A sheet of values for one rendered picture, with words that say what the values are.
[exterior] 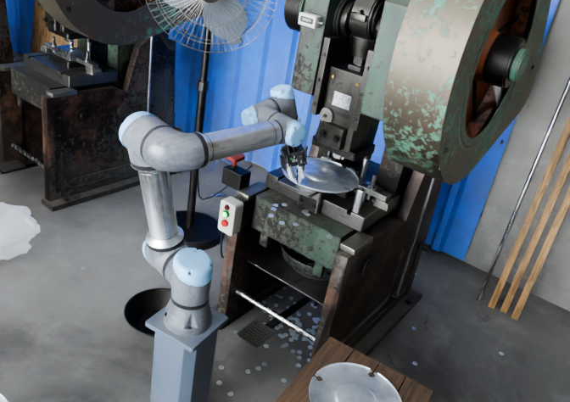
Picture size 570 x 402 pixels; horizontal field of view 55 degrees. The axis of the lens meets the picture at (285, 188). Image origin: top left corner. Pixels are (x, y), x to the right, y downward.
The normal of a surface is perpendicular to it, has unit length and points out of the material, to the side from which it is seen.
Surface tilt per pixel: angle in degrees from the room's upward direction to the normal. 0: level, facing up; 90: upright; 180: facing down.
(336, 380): 0
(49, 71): 90
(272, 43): 90
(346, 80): 90
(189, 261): 8
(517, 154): 90
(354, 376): 0
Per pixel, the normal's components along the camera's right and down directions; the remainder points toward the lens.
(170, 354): -0.49, 0.32
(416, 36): -0.55, 0.11
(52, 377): 0.16, -0.88
